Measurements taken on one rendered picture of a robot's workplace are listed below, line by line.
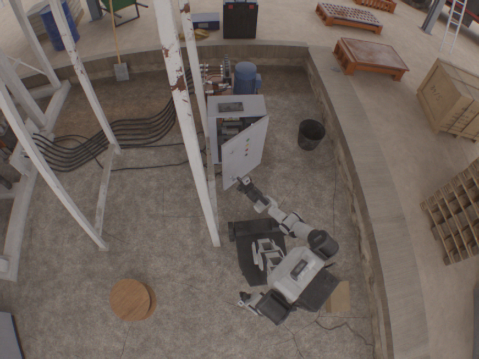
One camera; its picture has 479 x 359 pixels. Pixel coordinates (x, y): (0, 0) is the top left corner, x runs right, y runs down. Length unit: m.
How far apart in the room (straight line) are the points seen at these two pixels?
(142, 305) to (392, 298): 2.30
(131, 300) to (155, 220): 0.89
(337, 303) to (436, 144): 2.57
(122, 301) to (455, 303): 3.39
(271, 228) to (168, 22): 1.99
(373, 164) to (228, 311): 2.18
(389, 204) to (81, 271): 3.35
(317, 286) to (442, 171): 2.80
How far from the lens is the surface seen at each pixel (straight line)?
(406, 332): 2.77
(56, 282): 3.17
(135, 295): 2.45
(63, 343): 3.14
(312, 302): 1.30
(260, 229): 2.47
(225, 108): 1.77
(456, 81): 3.99
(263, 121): 1.74
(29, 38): 4.33
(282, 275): 1.27
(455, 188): 2.79
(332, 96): 3.54
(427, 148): 3.80
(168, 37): 1.09
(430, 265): 3.02
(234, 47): 4.07
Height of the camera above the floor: 2.53
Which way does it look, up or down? 62 degrees down
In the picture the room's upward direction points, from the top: 4 degrees clockwise
